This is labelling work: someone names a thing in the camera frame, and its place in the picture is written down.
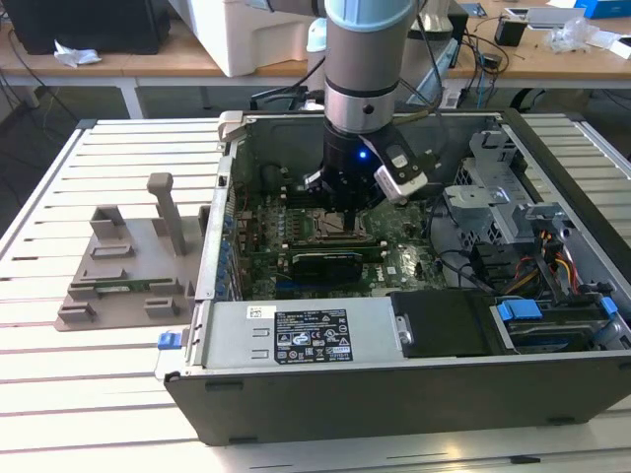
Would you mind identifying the silver socket cover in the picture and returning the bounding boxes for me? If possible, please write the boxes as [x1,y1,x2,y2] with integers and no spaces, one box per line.
[315,209,364,238]

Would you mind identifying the silver green CPU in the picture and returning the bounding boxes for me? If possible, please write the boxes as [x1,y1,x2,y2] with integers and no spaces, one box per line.
[319,212,349,236]

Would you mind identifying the CPU socket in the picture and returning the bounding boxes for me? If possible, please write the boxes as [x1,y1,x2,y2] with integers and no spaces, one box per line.
[306,205,371,241]

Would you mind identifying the black graphics card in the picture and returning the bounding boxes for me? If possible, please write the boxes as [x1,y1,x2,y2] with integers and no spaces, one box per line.
[288,249,364,285]

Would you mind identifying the green motherboard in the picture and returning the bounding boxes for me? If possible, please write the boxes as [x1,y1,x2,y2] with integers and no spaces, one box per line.
[230,185,448,301]

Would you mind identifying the black label sticker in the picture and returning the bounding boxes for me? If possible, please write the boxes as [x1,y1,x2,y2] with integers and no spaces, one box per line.
[273,308,349,367]

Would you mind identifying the grey case latch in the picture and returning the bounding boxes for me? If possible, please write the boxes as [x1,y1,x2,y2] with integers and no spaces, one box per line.
[217,110,246,145]

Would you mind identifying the silver disk bay cage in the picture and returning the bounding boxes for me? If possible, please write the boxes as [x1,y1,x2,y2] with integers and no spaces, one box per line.
[441,128,586,257]

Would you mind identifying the pale blue teach pendant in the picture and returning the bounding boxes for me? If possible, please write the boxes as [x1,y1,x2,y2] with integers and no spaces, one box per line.
[411,37,460,107]

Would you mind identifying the black plastic drive cover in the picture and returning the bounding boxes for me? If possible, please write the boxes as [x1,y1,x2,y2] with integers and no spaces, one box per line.
[388,289,507,360]

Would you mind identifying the white printer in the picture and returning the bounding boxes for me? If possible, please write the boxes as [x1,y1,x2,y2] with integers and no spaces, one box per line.
[189,0,329,79]

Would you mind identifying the silver metal power supply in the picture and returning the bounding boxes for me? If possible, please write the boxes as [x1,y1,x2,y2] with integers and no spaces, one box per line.
[188,298,403,370]

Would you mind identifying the hard disk in blue carrier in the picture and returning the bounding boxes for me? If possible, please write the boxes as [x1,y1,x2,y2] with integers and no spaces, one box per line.
[490,295,621,355]

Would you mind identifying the black grey PC case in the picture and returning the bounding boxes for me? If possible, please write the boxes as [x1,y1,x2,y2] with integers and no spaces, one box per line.
[155,106,631,447]

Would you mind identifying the grey parts rack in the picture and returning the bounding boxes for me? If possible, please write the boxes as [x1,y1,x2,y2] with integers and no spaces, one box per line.
[52,171,211,334]

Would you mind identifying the wooden desk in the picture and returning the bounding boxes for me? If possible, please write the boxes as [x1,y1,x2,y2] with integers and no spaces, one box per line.
[446,0,631,93]
[0,17,326,122]

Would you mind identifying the silver flat device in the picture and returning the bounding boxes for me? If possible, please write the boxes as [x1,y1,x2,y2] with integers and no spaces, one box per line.
[525,7,578,30]

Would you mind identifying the clear plastic bag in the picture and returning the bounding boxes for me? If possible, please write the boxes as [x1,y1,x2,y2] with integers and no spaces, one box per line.
[548,17,615,54]

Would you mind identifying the large black box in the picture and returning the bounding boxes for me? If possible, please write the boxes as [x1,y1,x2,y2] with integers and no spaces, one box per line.
[7,0,173,56]

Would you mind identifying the crumpled white paper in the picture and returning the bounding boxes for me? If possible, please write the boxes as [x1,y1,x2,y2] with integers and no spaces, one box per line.
[52,38,104,69]

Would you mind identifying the blue box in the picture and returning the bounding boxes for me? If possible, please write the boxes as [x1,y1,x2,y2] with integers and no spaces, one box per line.
[573,0,631,20]

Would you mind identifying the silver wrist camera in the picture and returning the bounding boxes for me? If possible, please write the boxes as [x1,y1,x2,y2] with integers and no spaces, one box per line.
[373,142,429,204]

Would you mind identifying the red orange power wires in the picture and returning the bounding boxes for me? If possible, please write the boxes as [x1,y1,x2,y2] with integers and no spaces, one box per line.
[512,259,541,285]

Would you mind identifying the yellow power wires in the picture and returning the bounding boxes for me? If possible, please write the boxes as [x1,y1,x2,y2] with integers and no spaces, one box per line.
[541,231,579,290]

